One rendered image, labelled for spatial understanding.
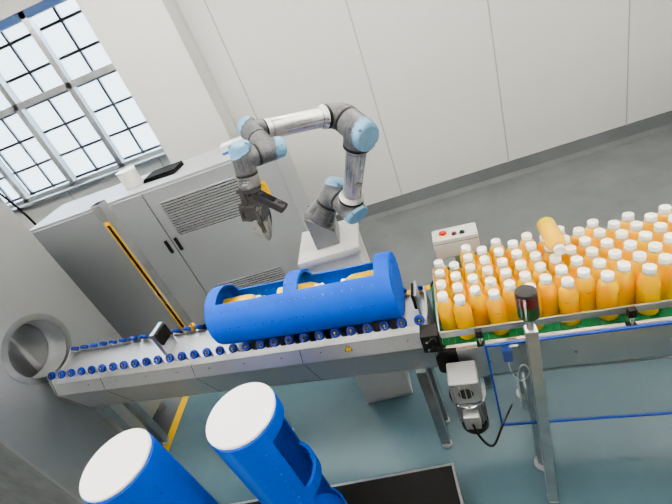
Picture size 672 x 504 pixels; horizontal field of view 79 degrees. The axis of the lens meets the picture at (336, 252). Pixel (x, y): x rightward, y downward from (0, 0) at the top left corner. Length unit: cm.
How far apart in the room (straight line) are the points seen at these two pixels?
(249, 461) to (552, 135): 415
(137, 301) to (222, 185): 147
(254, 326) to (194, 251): 183
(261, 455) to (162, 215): 232
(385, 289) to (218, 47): 318
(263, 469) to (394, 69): 351
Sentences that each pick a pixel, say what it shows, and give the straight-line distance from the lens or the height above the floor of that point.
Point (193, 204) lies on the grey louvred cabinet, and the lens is 337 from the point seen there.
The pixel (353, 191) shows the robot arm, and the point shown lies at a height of 144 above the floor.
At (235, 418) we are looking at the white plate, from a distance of 166.
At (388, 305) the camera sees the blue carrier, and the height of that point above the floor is 110.
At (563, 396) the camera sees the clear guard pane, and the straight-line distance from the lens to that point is 190.
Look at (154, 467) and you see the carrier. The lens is 184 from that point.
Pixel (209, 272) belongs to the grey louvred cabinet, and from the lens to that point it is 368.
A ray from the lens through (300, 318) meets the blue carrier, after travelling 176.
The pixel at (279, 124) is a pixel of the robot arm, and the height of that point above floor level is 185.
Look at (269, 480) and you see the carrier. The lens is 174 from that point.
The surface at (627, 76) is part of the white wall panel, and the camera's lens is 499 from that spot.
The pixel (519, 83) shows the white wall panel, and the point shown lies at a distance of 454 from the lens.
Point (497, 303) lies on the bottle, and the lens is 161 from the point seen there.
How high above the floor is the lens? 216
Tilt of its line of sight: 30 degrees down
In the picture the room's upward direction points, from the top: 23 degrees counter-clockwise
